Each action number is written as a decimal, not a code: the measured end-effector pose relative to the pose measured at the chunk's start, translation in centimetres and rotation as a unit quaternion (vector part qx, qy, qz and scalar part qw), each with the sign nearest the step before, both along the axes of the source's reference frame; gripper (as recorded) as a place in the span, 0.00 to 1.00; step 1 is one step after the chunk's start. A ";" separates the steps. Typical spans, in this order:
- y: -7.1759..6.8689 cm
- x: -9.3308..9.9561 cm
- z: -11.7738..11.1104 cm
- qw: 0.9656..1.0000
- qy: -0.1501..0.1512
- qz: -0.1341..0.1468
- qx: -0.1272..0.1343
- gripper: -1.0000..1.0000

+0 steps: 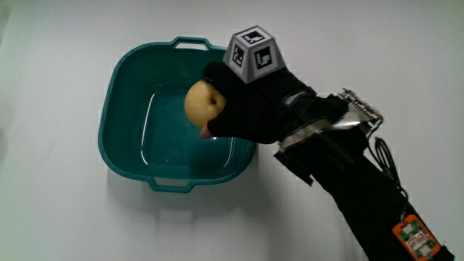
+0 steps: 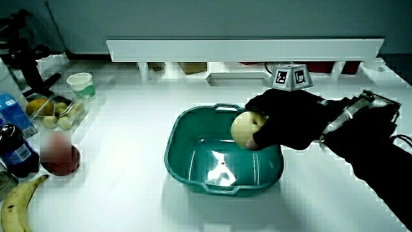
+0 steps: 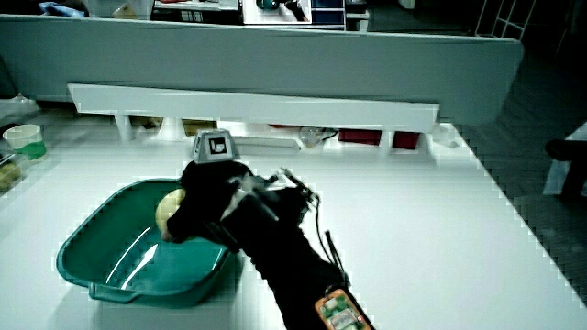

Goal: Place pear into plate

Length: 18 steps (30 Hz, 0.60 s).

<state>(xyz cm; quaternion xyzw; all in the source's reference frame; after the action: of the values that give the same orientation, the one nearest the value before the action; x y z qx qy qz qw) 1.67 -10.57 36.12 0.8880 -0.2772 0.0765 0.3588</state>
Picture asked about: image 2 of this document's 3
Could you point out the person's right hand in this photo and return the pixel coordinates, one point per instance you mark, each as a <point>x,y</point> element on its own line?
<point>289,119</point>

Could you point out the yellow-green apple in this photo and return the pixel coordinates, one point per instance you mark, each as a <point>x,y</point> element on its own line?
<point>243,129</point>

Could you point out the teal plastic basin plate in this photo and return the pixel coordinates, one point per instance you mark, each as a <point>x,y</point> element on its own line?
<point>193,145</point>

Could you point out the person's right forearm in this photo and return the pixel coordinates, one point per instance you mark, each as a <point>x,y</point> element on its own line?
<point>370,145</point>

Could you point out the white shelf riser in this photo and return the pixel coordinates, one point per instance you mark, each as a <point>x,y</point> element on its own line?
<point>244,50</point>

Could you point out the brown cardboard box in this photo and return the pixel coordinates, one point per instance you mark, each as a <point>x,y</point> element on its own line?
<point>192,67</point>

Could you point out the clear plastic fruit tray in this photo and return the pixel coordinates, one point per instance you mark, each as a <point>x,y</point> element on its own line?
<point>78,111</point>

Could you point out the white green paper cup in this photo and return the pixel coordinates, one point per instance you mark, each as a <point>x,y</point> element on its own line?
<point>81,83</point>

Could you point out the small green fruit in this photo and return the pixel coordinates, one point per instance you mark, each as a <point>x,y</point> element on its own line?
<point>49,122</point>
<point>61,107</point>
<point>65,123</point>

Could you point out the red apple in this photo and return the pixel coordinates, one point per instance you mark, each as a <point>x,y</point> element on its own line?
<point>62,161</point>

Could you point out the orange fruit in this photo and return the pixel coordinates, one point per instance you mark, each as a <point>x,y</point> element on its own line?
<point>38,106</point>

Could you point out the black tripod stand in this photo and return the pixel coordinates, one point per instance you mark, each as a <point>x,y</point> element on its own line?
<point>22,54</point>

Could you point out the blue drink carton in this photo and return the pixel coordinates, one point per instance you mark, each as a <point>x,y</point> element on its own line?
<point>14,116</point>

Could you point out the dark soda bottle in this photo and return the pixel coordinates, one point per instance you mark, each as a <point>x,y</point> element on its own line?
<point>14,151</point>

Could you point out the yellow banana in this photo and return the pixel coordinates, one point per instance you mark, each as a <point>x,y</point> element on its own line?
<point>16,206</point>

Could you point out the clear glass container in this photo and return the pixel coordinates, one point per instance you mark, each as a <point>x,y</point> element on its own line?
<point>5,183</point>

